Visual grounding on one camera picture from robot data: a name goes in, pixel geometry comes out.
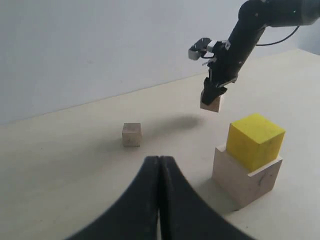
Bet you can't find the large wooden cube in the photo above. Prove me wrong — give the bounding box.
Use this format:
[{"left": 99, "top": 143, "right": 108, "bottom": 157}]
[{"left": 212, "top": 145, "right": 283, "bottom": 208}]

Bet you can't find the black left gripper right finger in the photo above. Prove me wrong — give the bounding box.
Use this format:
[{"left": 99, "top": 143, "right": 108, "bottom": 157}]
[{"left": 158, "top": 156, "right": 252, "bottom": 240}]

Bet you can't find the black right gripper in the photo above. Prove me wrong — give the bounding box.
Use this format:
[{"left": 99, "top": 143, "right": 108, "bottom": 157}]
[{"left": 201, "top": 40, "right": 247, "bottom": 105}]

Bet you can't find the small wooden cube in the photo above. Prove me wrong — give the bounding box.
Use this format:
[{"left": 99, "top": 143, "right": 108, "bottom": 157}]
[{"left": 122, "top": 122, "right": 142, "bottom": 147}]

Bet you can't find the medium wooden cube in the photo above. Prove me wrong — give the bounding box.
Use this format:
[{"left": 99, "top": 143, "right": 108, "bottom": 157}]
[{"left": 200, "top": 90, "right": 224, "bottom": 113}]

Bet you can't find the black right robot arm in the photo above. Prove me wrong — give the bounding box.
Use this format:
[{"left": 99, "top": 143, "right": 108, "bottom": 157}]
[{"left": 201, "top": 0, "right": 320, "bottom": 106}]

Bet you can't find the yellow cube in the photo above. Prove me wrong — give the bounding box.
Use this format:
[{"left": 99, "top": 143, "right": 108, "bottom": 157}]
[{"left": 226, "top": 113, "right": 286, "bottom": 172}]

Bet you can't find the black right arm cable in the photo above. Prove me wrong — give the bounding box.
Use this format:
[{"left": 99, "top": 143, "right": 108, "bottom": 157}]
[{"left": 256, "top": 24, "right": 301, "bottom": 47}]

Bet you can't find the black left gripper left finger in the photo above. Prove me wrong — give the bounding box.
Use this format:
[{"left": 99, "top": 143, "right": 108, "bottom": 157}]
[{"left": 68, "top": 156, "right": 160, "bottom": 240}]

